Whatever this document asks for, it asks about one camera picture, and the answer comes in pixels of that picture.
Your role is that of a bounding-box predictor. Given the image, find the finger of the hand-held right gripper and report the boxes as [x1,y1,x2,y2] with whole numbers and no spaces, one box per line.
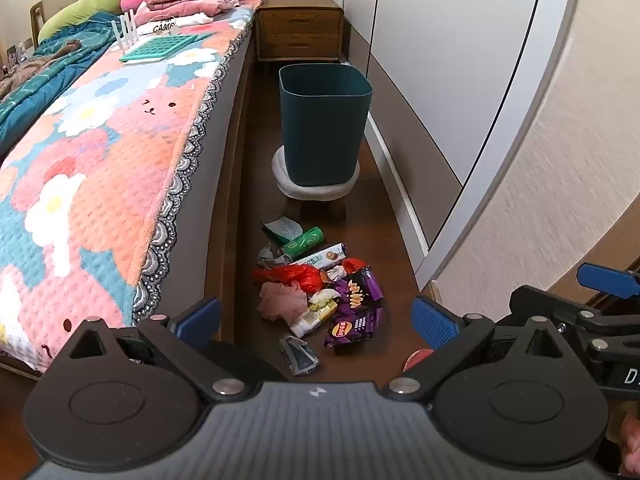
[507,285,640,361]
[576,261,640,297]

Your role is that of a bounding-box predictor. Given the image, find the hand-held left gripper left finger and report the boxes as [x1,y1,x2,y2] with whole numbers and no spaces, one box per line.
[65,297,252,403]

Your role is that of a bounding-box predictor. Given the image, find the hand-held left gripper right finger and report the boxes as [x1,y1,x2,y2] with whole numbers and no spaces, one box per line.
[384,296,568,403]

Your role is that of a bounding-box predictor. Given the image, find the purple chip bag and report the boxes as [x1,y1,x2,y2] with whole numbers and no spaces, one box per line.
[334,266,384,313]
[324,307,383,349]

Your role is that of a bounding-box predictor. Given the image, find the red plastic bag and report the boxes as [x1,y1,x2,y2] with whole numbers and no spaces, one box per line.
[252,265,323,293]

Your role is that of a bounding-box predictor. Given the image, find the yellow white stick sachet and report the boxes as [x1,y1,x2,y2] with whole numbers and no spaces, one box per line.
[290,305,338,338]

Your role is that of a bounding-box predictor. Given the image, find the teal foil wrapper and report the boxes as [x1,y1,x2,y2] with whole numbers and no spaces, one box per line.
[262,216,303,243]

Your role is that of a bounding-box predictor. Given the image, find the teal trash bin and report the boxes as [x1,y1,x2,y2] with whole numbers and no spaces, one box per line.
[278,64,373,187]

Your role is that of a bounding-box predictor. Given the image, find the person's right hand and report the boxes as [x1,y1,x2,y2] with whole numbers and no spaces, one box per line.
[619,406,640,477]

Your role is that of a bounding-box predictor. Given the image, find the red round lid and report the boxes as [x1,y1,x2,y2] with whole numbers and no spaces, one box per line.
[402,347,433,373]

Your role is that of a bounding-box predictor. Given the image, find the grey crumpled wrapper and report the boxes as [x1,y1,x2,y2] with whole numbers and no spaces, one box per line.
[257,242,293,267]

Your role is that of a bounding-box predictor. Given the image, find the silver foil wrapper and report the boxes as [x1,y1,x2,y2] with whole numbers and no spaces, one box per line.
[279,335,321,376]

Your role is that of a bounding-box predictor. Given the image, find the small yellow white packet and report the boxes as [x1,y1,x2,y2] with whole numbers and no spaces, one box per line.
[307,287,340,312]

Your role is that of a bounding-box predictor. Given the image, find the white cookie packet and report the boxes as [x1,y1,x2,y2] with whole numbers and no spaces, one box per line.
[292,242,347,267]

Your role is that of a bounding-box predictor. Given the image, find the green printed can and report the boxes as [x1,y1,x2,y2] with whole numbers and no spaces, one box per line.
[282,227,325,256]

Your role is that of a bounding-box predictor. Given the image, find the white cushioned wooden stool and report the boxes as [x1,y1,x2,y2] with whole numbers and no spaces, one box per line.
[271,145,362,221]

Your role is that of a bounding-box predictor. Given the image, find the bed with floral blanket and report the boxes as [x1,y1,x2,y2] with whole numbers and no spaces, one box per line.
[0,0,266,373]

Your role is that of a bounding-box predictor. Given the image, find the grey mattress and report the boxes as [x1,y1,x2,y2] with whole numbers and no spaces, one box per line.
[132,35,258,328]

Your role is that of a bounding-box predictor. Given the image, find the teal grid tray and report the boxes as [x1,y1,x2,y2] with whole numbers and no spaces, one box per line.
[120,31,216,64]

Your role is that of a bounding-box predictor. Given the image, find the teal quilt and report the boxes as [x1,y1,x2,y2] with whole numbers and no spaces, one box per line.
[0,10,123,158]

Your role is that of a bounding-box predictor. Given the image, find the white wardrobe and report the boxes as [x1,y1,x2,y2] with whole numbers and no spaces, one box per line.
[342,0,586,261]

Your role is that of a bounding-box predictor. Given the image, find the white printed shirt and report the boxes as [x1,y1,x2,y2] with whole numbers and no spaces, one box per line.
[134,12,216,37]

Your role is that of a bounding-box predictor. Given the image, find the white plastic tube rack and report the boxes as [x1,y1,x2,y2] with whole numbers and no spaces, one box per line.
[112,9,141,53]

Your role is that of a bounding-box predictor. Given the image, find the wooden nightstand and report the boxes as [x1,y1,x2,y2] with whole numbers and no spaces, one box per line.
[256,0,346,63]

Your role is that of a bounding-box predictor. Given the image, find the brown cloth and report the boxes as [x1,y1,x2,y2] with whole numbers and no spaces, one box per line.
[0,52,58,100]

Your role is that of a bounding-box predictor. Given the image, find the light pink folded garment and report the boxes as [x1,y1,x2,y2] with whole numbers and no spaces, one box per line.
[135,0,241,26]

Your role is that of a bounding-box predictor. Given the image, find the green pillow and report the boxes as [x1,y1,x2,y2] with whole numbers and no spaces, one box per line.
[37,0,133,43]

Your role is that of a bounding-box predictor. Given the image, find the wooden bed frame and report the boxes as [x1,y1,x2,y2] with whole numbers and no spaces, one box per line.
[200,35,263,346]

